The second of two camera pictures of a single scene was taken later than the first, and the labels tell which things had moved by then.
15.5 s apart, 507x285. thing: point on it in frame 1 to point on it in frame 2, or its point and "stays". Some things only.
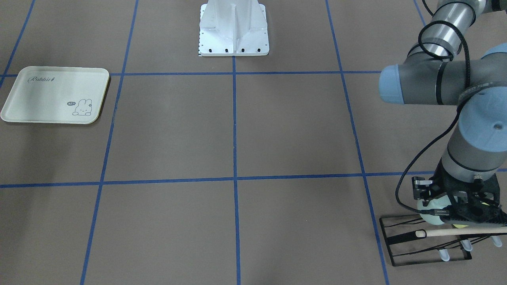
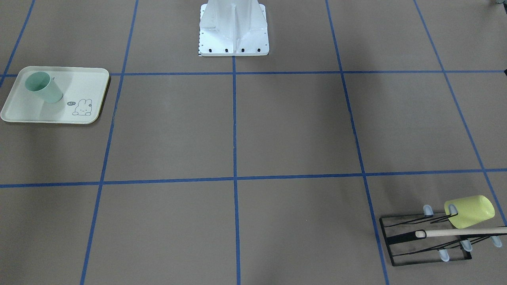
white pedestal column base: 233,28 stays
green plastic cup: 437,203 to 40,82
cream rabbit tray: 59,95 stays
